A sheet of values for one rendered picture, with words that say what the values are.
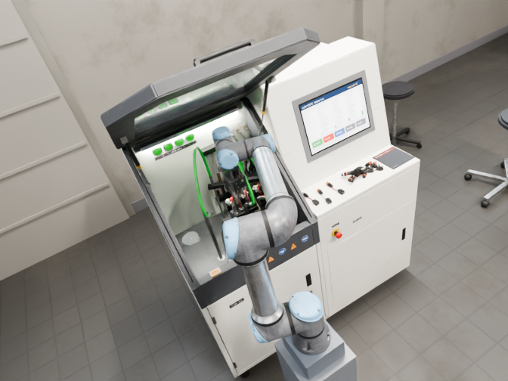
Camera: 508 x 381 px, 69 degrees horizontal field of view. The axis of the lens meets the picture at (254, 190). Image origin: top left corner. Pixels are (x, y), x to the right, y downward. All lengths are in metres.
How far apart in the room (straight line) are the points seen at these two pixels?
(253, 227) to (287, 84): 0.99
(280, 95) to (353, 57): 0.46
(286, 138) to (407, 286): 1.44
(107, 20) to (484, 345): 3.42
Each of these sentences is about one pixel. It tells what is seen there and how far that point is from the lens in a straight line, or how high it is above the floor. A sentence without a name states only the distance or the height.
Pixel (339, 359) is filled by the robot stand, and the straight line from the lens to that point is 1.65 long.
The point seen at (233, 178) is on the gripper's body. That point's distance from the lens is 1.53.
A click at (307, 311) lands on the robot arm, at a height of 1.13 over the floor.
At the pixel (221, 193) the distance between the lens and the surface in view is 2.18.
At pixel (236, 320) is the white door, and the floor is 0.57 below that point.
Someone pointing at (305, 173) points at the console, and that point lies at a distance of 2.03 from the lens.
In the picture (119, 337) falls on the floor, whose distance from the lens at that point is 3.05.
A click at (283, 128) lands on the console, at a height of 1.34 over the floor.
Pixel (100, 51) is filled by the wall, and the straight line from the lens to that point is 3.39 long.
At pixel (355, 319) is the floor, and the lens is 2.67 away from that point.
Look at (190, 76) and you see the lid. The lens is 1.00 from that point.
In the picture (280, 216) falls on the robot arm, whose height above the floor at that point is 1.53.
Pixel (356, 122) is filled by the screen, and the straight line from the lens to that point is 2.16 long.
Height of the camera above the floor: 2.28
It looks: 38 degrees down
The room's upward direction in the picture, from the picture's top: 14 degrees counter-clockwise
